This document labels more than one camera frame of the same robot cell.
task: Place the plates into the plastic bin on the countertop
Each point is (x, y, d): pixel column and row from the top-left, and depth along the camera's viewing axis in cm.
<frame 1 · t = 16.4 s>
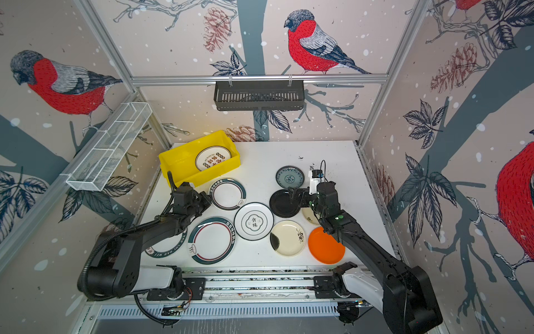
left hand: (215, 191, 92), fingers closed
right hand: (298, 185, 83), fingers open
yellow plastic bin: (181, 161, 112), point 2 cm above the table
white plate red characters: (211, 156, 117), on the table
black glossy plate: (280, 204, 101), on the table
white plate green clover motif: (254, 221, 92), on the table
cream plate black brushstroke: (287, 238, 88), on the table
orange plate: (325, 247, 83), point 2 cm above the table
large green-rimmed striped plate: (212, 240, 87), on the table
small green-rimmed white plate: (227, 194, 102), on the table

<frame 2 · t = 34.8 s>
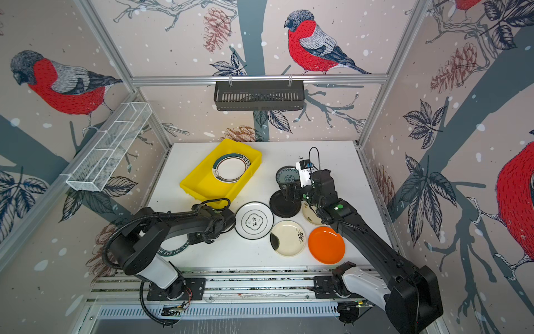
left hand: (201, 232, 87), fingers open
right hand: (287, 180, 78), fingers open
yellow plastic bin: (202, 184, 103), point 2 cm above the table
small green-rimmed white plate: (230, 168, 110), point 2 cm above the table
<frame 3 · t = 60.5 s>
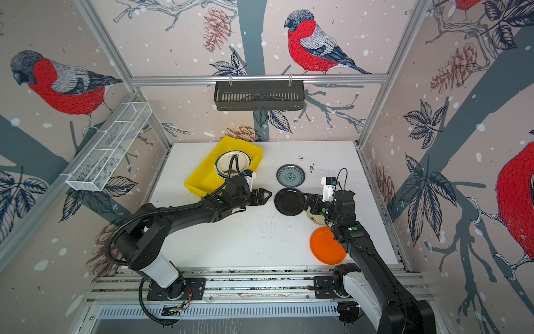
left hand: (270, 191, 86), fingers open
right hand: (306, 192, 81), fingers open
cream plate black brushstroke: (222, 163, 109), point 4 cm above the table
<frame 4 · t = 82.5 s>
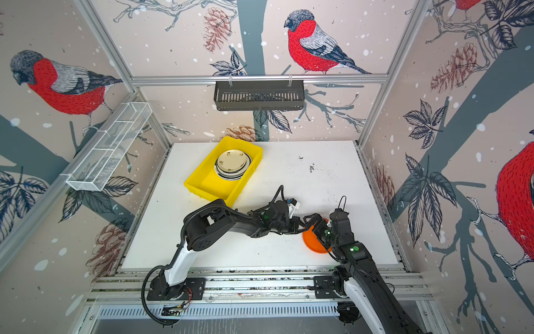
left hand: (312, 228, 85), fingers closed
right hand: (309, 220, 83), fingers open
orange plate: (313, 241, 83), point 3 cm above the table
